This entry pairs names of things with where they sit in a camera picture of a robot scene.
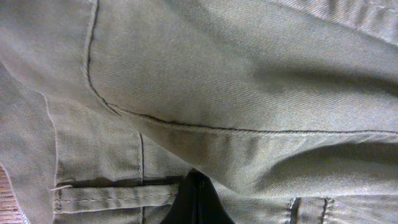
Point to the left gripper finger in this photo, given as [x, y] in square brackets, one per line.
[197, 203]

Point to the khaki cargo shorts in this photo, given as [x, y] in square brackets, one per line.
[289, 107]

